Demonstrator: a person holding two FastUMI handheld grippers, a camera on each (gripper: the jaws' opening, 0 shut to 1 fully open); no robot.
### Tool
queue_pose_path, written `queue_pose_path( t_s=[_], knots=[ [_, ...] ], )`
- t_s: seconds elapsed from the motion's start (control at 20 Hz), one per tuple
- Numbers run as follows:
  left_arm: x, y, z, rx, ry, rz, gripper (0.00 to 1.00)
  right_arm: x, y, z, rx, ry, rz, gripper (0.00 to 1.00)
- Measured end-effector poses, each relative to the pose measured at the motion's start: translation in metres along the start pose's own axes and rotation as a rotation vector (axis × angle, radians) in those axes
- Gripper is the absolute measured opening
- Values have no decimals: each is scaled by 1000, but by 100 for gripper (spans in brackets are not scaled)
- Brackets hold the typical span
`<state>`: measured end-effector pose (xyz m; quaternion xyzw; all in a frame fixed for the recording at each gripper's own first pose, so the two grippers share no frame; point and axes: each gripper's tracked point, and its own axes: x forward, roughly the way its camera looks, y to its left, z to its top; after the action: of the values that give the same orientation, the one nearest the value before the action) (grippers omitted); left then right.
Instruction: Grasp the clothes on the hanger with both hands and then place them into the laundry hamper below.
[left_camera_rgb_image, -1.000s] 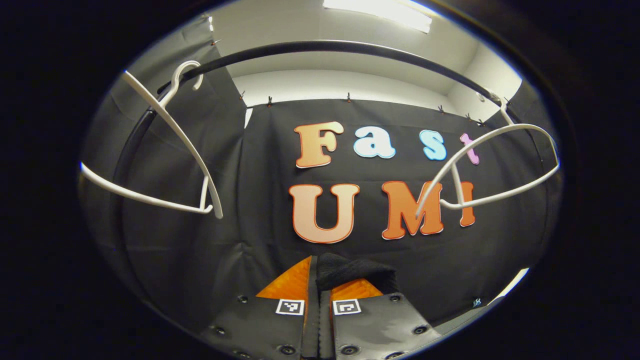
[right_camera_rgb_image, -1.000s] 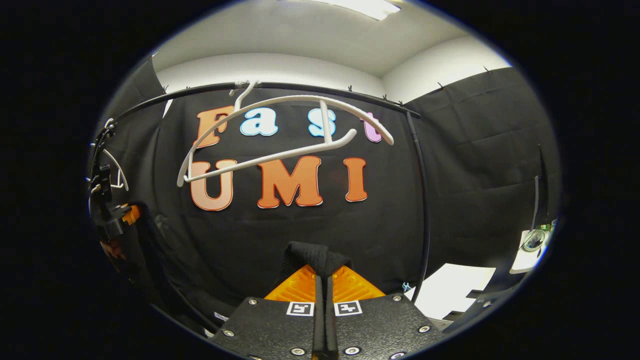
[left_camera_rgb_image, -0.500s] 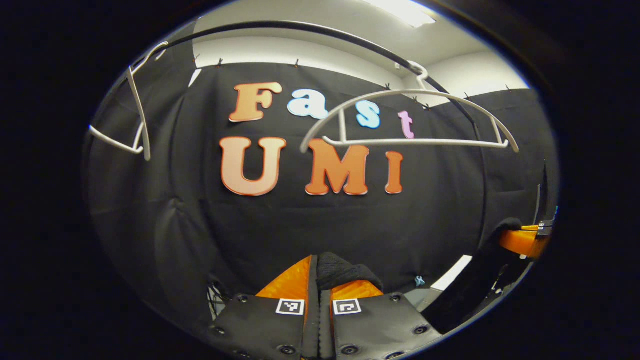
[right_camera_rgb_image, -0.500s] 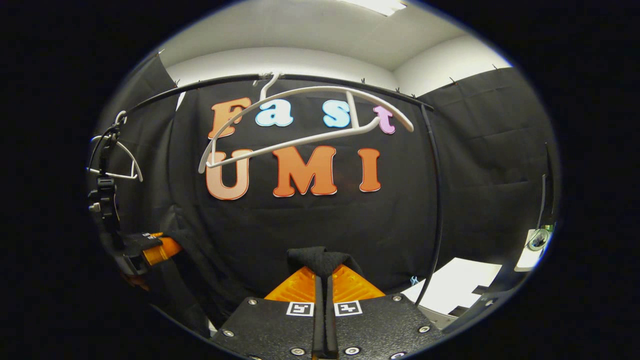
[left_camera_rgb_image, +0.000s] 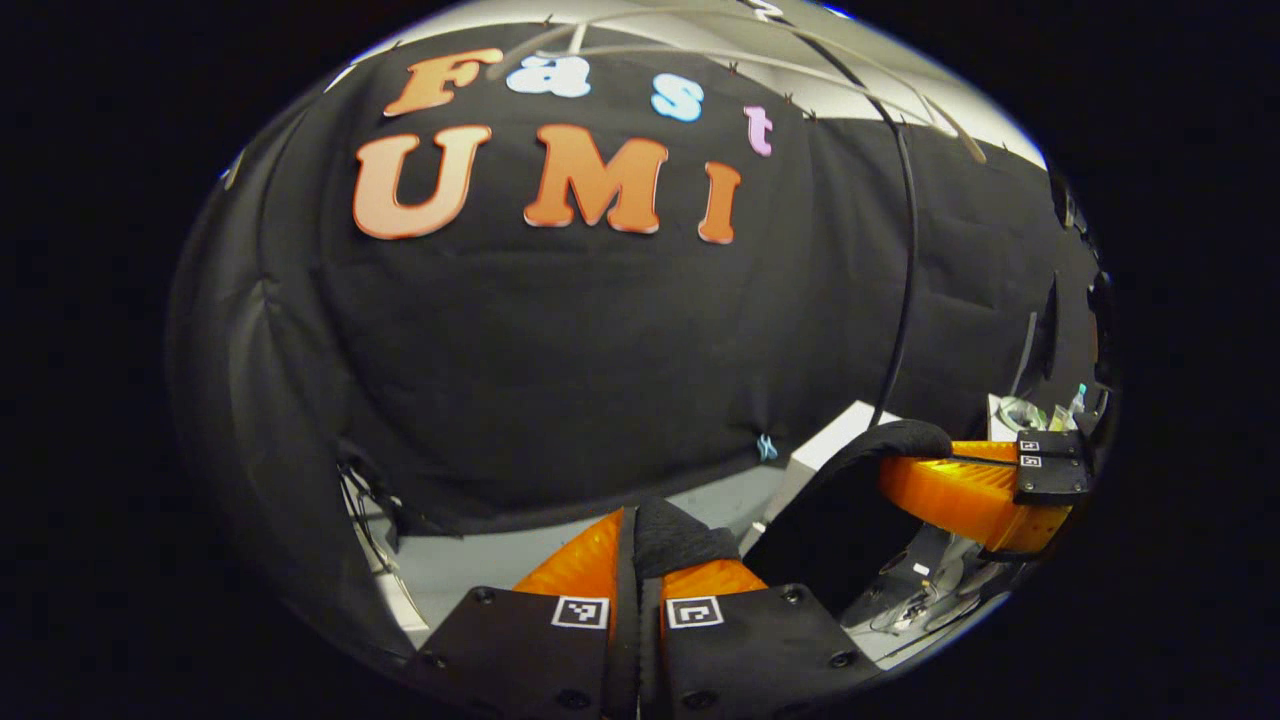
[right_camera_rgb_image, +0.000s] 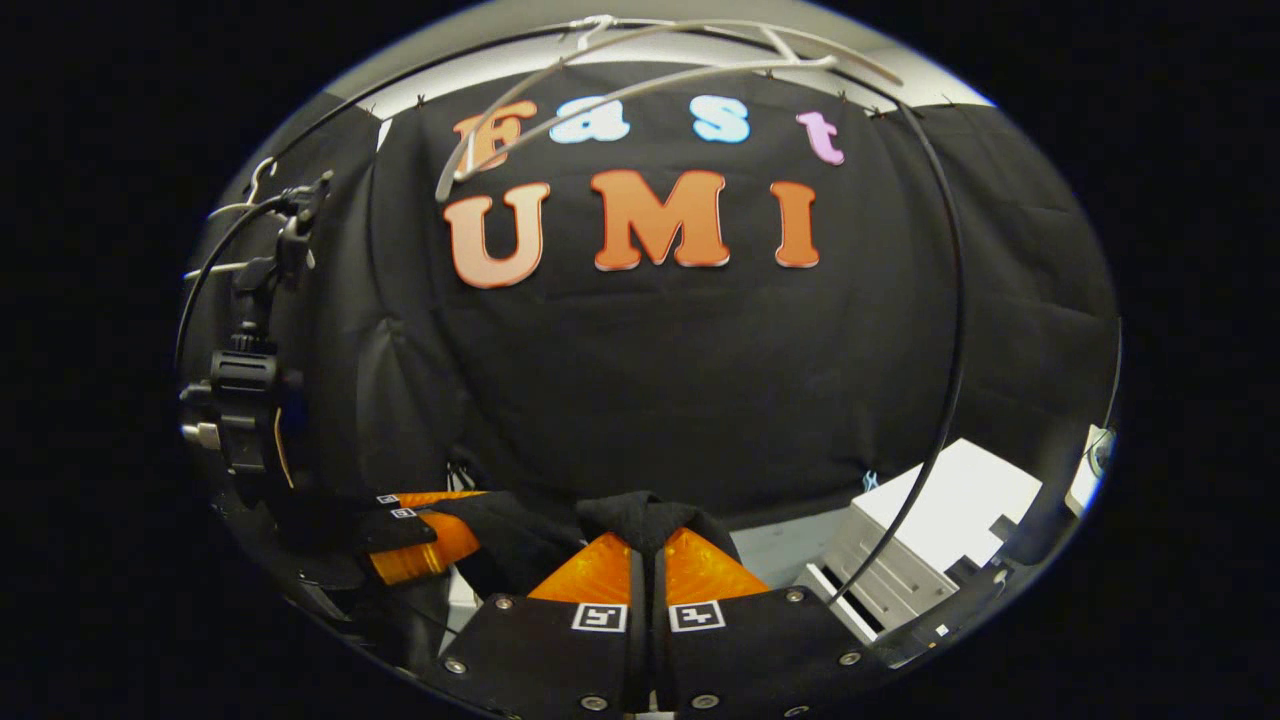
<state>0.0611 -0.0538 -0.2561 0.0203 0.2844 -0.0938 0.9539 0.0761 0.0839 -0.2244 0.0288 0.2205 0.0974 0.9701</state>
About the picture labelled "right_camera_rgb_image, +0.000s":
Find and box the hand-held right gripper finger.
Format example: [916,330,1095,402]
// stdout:
[438,530,654,720]
[653,527,891,720]

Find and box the black knit garment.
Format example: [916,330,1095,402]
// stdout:
[430,488,743,601]

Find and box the white clothes hanger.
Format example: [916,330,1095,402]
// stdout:
[433,14,904,204]
[183,157,316,283]

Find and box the white drawer cabinet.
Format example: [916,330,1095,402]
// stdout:
[800,438,1046,643]

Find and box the small white table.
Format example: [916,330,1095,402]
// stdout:
[1065,425,1116,516]

